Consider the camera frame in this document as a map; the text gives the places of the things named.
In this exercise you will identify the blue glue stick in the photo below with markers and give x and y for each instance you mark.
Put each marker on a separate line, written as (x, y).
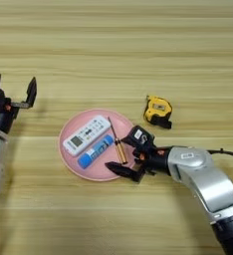
(95, 152)

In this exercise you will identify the white remote control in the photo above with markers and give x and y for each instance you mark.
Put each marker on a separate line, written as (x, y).
(85, 134)

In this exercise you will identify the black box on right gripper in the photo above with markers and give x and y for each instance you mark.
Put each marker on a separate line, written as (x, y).
(140, 134)

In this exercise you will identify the yellow black tape measure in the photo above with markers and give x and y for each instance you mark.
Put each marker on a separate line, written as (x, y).
(158, 109)

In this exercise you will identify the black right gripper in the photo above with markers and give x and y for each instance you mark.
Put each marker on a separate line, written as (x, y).
(155, 159)

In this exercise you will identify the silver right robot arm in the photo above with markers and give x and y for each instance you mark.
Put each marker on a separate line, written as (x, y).
(208, 179)

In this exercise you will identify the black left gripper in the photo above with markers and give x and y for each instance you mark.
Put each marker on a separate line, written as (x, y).
(2, 116)

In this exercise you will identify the pink round plate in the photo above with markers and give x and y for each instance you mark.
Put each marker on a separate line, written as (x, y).
(98, 171)

